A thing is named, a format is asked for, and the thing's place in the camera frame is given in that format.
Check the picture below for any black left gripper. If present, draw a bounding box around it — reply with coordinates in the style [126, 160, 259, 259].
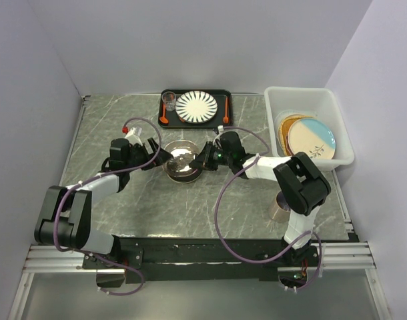
[125, 137, 173, 171]

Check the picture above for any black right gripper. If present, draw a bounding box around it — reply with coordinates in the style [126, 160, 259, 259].
[189, 141, 233, 171]

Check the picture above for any dark metallic bowl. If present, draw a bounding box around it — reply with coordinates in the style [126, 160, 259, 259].
[163, 140, 199, 177]

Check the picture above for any orange woven pattern plate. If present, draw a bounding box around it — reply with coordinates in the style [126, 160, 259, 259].
[278, 114, 311, 155]

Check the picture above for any blue grey plate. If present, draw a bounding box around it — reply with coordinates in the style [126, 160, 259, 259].
[287, 118, 336, 160]

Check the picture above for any black glossy bowl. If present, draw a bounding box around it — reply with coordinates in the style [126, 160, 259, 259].
[167, 169, 201, 183]

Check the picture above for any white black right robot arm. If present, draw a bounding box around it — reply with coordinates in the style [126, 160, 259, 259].
[189, 131, 331, 265]

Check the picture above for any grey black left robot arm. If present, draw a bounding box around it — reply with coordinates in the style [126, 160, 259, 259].
[34, 138, 173, 268]

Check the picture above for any white plastic bin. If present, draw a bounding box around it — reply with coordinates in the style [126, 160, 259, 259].
[264, 86, 355, 171]

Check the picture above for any beige rimmed bottom bowl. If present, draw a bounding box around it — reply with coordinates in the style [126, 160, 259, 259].
[168, 173, 200, 184]

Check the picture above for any orange spoon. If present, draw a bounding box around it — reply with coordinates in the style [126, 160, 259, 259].
[159, 104, 169, 125]

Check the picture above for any black serving tray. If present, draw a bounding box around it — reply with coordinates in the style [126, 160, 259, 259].
[157, 89, 234, 130]

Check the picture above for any orange fork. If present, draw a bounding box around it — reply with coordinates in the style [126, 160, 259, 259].
[223, 97, 230, 124]

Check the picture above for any striped white blue plate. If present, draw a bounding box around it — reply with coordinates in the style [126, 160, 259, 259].
[175, 91, 218, 124]

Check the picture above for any clear drinking glass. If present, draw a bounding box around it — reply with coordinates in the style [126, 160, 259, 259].
[161, 91, 176, 112]

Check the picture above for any pink beige mug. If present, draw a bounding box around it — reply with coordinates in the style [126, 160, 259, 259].
[269, 191, 291, 223]

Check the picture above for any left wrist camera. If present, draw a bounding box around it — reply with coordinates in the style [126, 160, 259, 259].
[122, 126, 143, 146]

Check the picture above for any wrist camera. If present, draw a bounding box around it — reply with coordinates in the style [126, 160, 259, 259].
[214, 125, 224, 135]
[122, 126, 143, 146]

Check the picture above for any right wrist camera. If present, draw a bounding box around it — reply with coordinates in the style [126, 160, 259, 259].
[214, 125, 224, 135]

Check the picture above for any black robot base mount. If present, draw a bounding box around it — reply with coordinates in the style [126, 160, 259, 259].
[81, 235, 321, 284]

